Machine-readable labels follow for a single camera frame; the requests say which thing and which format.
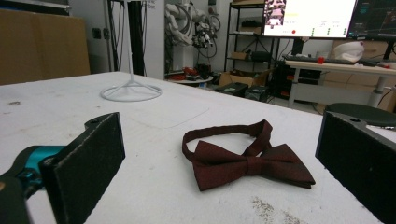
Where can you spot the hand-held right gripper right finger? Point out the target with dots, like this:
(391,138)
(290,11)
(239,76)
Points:
(358,161)

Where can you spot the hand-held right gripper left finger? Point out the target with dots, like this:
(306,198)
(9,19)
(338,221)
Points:
(84,168)

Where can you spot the dark red bow tie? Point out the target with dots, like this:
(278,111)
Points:
(249,161)

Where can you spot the white height-adjustable desk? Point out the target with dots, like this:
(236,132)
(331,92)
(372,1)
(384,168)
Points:
(339,69)

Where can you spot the small red object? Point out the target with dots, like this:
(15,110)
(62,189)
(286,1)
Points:
(320,60)

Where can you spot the black keyboard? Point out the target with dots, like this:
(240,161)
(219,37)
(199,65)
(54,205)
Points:
(317,59)

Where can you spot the white cloth bundle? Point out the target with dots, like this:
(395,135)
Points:
(350,51)

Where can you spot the black box with green label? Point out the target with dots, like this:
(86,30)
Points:
(233,89)
(257,92)

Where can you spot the brown cardboard sheet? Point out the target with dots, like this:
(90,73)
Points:
(40,46)

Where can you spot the small round white table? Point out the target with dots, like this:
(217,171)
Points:
(190,80)

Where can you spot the dark computer monitor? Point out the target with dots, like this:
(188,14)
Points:
(375,18)

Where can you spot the open cardboard box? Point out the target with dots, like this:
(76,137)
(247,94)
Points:
(239,77)

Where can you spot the bright computer monitor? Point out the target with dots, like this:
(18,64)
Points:
(311,17)

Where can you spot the black metal shelf rack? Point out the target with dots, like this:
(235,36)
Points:
(246,40)

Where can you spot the black vertical post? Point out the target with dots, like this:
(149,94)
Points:
(136,37)

